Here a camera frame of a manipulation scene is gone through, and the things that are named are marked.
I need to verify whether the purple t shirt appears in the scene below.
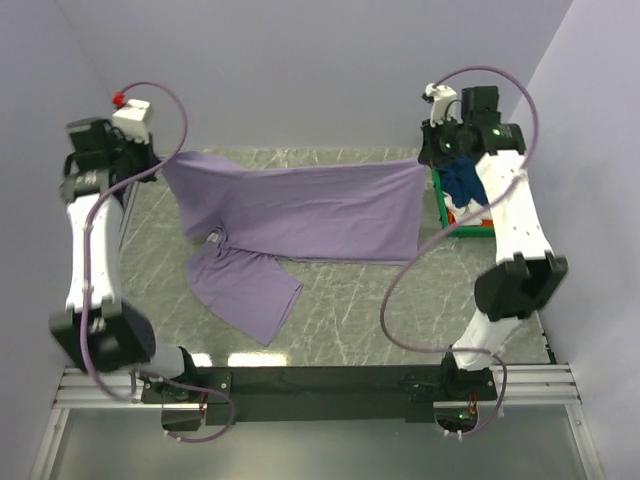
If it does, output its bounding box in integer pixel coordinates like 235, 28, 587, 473
163, 152, 425, 346

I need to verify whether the aluminium rail frame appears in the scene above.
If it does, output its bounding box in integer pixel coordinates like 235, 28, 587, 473
31, 346, 581, 479

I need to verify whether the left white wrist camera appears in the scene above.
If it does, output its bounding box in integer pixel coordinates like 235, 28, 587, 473
112, 92, 152, 144

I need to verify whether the green plastic bin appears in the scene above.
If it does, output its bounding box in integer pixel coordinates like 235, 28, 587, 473
432, 170, 495, 238

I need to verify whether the dark blue t shirt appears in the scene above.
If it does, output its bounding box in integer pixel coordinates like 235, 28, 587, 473
437, 157, 488, 209

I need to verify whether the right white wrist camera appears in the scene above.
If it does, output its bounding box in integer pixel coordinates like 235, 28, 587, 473
423, 83, 458, 127

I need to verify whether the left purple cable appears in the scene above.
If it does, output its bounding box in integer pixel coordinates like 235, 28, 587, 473
79, 81, 236, 445

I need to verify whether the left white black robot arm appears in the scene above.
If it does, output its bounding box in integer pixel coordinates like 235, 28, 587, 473
49, 113, 200, 402

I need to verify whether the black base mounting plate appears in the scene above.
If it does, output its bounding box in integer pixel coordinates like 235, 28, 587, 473
142, 365, 498, 431

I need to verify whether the orange t shirt in bin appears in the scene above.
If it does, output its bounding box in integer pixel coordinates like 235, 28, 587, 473
447, 211, 494, 230

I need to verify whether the purple cable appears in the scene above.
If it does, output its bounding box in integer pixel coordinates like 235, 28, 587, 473
378, 65, 541, 443
79, 81, 236, 445

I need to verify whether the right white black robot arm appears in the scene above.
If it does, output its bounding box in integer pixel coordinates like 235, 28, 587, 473
418, 83, 568, 399

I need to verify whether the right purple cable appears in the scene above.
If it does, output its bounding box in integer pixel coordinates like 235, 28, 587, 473
378, 65, 541, 443

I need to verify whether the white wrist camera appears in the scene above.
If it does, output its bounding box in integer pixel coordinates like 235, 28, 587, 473
112, 92, 152, 144
423, 83, 458, 127

